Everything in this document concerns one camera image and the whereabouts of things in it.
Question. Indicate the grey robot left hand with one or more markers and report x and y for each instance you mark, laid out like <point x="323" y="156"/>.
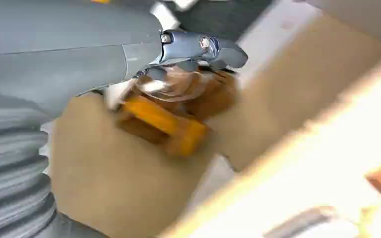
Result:
<point x="62" y="49"/>

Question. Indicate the ribbed grey left arm sleeve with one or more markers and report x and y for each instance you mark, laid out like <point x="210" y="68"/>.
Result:
<point x="11" y="170"/>

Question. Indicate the wooden card box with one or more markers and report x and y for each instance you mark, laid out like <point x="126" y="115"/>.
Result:
<point x="295" y="95"/>

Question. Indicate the grey metal bar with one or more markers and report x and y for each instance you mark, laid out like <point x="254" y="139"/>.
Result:
<point x="304" y="223"/>

